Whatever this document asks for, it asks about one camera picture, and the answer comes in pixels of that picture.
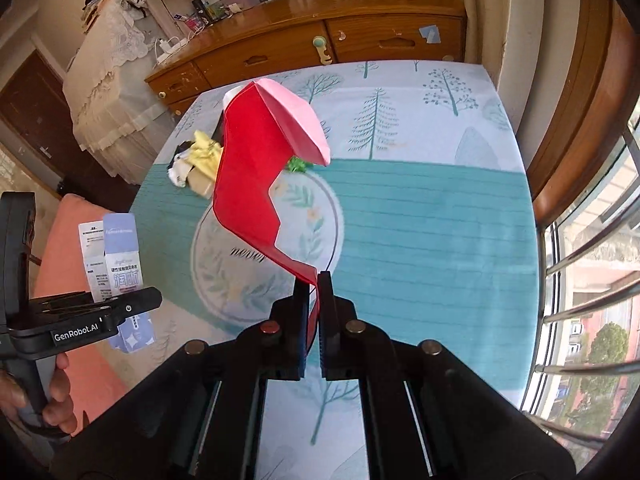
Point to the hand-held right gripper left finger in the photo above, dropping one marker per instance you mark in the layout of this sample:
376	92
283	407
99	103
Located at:
287	330

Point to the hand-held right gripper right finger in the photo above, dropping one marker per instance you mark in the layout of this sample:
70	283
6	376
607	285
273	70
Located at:
337	335

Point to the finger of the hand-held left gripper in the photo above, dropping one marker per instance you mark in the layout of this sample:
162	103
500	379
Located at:
65	300
135	302

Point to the white lavender carton box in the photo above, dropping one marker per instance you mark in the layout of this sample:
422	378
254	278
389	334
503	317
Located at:
120	260

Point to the beige small box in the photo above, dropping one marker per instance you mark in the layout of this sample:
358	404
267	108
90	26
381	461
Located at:
200	185

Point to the red paper envelope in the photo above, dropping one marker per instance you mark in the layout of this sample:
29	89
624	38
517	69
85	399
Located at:
250	170

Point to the person's left hand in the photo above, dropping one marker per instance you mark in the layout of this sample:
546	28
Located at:
62	395

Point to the round floral placemat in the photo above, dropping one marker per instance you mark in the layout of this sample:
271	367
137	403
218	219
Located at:
235	280

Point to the tree print tablecloth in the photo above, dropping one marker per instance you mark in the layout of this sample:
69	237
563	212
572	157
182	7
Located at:
425	260

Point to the black white cloth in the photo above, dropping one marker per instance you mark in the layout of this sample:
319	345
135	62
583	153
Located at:
177	175

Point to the dark wooden door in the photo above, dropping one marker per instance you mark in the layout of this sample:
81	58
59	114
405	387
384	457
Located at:
35	110

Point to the green crumpled leaf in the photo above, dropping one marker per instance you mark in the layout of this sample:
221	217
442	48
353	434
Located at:
297	164

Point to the yellow crumpled paper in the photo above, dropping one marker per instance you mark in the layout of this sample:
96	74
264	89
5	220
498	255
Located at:
202	150

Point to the white lace covered cabinet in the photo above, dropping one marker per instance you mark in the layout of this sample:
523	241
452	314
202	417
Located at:
110	85

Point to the metal window grille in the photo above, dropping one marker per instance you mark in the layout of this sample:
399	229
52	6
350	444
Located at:
560	316

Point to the white power strip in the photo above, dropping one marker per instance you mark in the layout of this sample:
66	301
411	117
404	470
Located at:
172	50

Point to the green round hook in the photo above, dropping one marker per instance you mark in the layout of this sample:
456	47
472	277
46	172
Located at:
321	47

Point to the blue sticker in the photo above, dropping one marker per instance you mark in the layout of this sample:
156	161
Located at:
430	35

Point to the beige curtain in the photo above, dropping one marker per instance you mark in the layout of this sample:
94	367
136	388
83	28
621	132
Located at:
495	60

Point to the wooden desk with drawers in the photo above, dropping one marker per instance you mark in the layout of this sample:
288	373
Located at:
350	10

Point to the wooden window frame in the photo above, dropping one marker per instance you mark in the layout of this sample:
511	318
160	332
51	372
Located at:
575	110

